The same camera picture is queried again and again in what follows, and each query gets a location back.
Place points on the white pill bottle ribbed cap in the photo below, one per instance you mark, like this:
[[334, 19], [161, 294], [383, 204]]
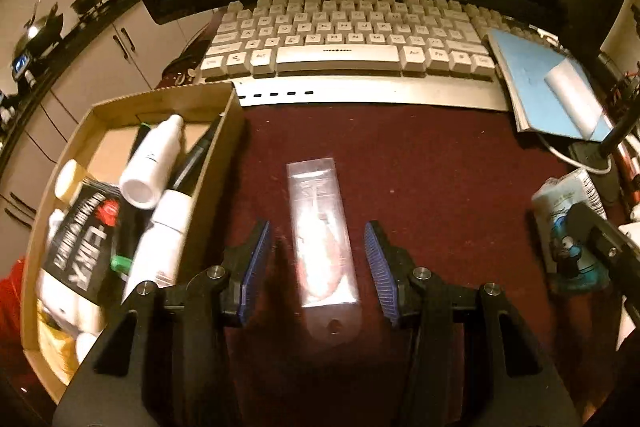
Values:
[[145, 177]]

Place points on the black snack packet red crab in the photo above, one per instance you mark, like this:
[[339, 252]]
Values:
[[80, 252]]

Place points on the clear plastic blister pack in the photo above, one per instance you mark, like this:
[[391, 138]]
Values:
[[325, 273]]

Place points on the large white bottle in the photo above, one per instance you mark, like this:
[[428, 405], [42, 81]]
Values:
[[69, 309]]

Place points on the white kitchen cabinets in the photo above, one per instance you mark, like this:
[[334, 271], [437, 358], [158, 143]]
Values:
[[128, 56]]

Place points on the white spray bottle red label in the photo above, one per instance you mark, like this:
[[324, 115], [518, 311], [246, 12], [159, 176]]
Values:
[[157, 257]]

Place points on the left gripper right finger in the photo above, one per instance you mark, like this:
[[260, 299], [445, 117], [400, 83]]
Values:
[[391, 268]]

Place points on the black wok with lid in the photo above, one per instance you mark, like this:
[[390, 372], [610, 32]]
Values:
[[40, 33]]

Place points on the red sleeve forearm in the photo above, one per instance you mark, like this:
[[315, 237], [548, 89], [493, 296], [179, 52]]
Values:
[[10, 306]]

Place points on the blue notebook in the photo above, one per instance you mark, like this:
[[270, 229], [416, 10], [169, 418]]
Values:
[[523, 65]]

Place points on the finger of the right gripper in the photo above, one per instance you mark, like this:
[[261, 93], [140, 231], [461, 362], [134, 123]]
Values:
[[604, 240]]

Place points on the white pill bottle smooth cap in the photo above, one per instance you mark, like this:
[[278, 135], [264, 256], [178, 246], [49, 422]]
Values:
[[69, 180]]

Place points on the white keyboard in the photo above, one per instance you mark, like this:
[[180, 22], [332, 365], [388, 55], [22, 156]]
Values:
[[423, 52]]

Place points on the cardboard tray box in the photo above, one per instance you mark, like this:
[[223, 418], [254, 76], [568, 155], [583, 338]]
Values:
[[103, 143]]

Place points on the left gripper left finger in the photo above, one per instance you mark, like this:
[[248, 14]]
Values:
[[245, 265]]

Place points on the black marker green cap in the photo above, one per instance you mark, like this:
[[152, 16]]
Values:
[[131, 223]]

